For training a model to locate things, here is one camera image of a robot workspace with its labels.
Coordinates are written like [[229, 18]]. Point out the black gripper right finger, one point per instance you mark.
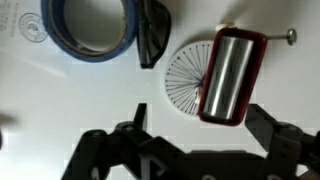
[[263, 130]]

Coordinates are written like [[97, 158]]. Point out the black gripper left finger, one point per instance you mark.
[[141, 116]]

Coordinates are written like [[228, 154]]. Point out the red rectangular tray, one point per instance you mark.
[[256, 76]]

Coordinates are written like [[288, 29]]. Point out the silver metal cylinder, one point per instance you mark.
[[228, 78]]

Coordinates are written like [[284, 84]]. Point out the white round disc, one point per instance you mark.
[[183, 76]]

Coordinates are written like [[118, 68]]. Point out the blue tape roll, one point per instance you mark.
[[96, 55]]

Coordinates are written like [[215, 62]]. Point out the clear printed plastic sheet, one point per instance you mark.
[[33, 28]]

